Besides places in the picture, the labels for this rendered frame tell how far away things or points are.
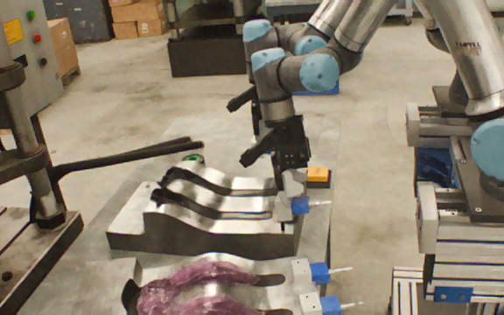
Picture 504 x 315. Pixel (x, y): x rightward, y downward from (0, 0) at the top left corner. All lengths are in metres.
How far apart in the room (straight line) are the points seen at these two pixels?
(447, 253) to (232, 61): 4.34
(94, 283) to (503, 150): 0.82
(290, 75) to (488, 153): 0.42
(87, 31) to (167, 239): 7.10
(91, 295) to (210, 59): 4.37
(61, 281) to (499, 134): 1.04
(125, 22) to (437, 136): 6.90
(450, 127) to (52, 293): 1.17
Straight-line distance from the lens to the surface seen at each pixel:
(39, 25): 1.68
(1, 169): 1.39
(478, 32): 0.78
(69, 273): 1.29
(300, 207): 1.12
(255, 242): 1.14
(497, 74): 0.79
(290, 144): 1.07
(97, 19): 8.04
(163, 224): 1.19
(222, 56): 5.17
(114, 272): 1.06
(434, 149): 1.46
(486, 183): 1.00
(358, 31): 1.02
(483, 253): 1.06
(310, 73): 0.95
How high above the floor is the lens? 1.56
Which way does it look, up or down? 27 degrees down
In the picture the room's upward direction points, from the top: 6 degrees counter-clockwise
